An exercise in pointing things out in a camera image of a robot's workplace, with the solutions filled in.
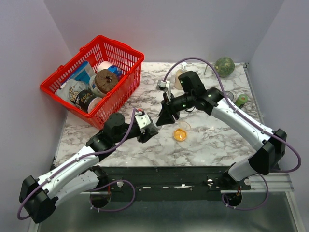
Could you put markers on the black face cream tub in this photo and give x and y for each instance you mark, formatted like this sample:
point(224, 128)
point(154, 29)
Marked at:
point(86, 100)

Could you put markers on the brown round cork block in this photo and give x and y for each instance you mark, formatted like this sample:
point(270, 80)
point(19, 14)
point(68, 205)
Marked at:
point(105, 80)

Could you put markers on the silver cartoon snack bag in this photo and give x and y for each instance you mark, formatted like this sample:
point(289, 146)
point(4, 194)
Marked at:
point(70, 89)

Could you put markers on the blue white packet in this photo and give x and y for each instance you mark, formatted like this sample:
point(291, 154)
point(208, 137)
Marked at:
point(83, 73)

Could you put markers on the white blue tissue roll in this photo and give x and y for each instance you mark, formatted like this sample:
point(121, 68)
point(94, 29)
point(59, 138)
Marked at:
point(111, 67)

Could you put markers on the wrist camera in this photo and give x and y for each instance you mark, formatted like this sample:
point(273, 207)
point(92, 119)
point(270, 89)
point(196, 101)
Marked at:
point(142, 119)
point(164, 86)

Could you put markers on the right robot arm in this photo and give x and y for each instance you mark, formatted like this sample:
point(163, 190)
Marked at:
point(268, 143)

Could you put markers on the beige soap pump bottle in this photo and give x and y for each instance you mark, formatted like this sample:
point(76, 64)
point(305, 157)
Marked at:
point(180, 71)

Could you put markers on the green melon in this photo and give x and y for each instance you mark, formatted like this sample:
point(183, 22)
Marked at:
point(224, 66)

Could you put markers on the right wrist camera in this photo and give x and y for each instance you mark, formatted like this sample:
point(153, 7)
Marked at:
point(164, 86)

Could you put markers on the orange pill dish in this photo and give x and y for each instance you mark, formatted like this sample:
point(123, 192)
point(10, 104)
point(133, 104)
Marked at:
point(180, 135)

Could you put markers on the red plastic shopping basket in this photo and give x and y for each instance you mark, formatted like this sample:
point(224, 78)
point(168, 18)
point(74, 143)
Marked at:
point(95, 52)

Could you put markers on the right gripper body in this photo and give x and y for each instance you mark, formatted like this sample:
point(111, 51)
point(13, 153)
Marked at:
point(174, 107)

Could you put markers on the green cylinder bottle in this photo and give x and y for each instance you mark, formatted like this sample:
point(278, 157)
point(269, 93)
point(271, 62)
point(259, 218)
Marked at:
point(241, 100)

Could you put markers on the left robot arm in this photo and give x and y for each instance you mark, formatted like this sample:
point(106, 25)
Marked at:
point(39, 196)

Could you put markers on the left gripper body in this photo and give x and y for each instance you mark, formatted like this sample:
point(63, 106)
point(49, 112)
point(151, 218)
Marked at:
point(139, 134)

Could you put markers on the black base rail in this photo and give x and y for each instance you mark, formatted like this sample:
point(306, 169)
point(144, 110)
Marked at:
point(155, 184)

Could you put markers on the white printed cup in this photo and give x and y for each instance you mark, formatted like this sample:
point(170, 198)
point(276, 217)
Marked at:
point(92, 86)

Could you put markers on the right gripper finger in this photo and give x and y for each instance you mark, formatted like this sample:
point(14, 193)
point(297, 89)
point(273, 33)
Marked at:
point(167, 97)
point(165, 116)

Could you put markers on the clear dish lid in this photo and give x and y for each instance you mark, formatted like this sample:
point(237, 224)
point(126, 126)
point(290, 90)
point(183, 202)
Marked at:
point(184, 125)

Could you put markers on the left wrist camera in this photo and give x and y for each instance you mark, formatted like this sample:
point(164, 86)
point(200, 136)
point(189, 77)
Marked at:
point(142, 119)

